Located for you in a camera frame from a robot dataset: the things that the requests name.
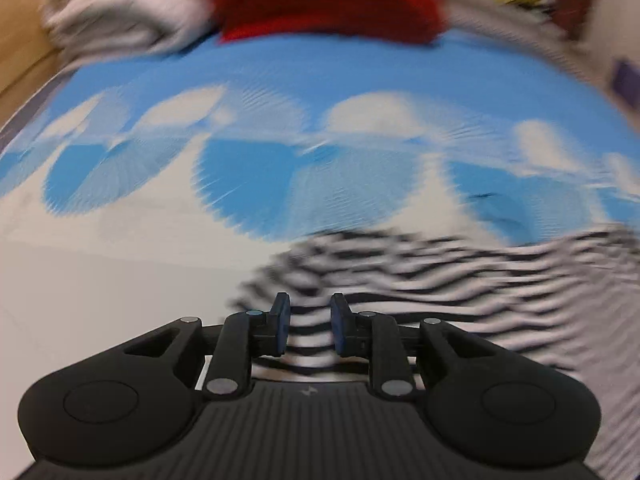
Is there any black white striped hooded top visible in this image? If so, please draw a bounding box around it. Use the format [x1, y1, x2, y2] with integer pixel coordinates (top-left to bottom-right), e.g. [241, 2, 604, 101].
[233, 224, 639, 479]

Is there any blue white patterned bed sheet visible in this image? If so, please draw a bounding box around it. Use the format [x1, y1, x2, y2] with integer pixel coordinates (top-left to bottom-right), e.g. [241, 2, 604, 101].
[1, 32, 639, 478]

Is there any cream folded fleece blanket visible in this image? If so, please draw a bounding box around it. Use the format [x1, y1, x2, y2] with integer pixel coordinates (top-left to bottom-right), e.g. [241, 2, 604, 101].
[40, 0, 214, 67]

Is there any purple paper bag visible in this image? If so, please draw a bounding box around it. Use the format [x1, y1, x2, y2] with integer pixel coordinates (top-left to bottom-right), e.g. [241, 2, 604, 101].
[612, 58, 640, 110]

